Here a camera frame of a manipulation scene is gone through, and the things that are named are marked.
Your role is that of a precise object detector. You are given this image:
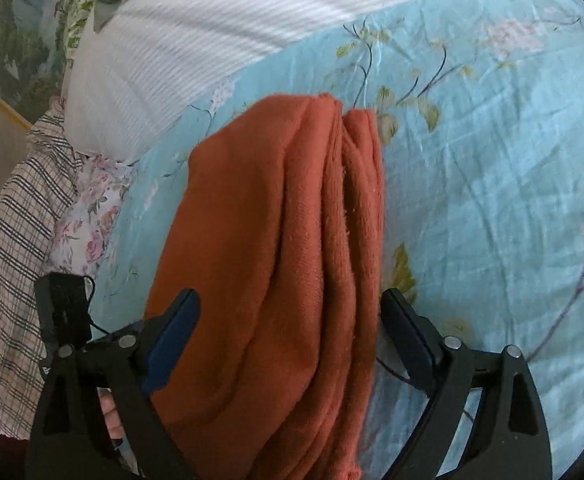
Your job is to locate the white striped pillow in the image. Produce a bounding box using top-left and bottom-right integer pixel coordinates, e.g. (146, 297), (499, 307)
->
(64, 0), (572, 158)

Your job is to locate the framed landscape painting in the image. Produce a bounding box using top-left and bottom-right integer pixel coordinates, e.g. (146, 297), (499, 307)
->
(0, 0), (85, 131)

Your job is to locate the orange knit sweater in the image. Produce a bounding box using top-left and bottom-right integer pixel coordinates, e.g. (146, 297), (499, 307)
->
(142, 91), (387, 480)

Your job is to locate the plaid checked cloth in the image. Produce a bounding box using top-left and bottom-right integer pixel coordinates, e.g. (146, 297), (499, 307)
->
(0, 95), (85, 441)

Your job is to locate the person's left hand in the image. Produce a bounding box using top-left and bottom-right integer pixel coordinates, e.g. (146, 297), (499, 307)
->
(99, 390), (126, 444)

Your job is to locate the pink floral cloth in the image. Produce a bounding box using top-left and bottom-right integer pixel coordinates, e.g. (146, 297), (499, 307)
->
(47, 152), (138, 281)

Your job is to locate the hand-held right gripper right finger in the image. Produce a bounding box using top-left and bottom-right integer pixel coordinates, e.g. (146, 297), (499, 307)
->
(379, 287), (555, 480)

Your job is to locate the light blue floral bedsheet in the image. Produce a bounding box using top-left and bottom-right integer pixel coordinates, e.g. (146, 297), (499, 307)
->
(94, 0), (584, 480)

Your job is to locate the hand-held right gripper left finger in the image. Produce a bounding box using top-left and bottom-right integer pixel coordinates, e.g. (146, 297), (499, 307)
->
(24, 287), (203, 480)

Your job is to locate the green leaf print cloth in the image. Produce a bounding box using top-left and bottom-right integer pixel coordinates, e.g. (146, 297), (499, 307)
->
(59, 0), (104, 68)

